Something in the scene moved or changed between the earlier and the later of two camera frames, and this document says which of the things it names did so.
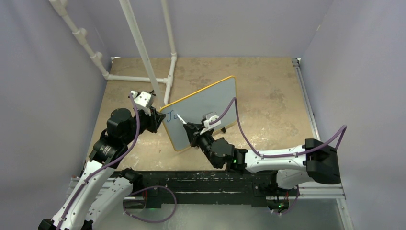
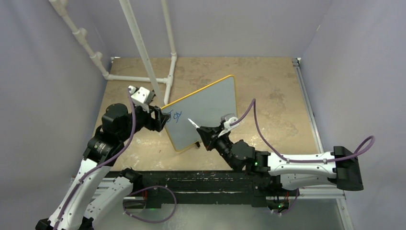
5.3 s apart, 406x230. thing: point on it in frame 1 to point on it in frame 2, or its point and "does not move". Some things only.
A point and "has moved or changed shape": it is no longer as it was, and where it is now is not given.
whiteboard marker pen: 181,119 has moved or changed shape
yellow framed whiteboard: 216,98 does not move
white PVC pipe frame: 61,7 does not move
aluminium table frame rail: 320,191 does not move
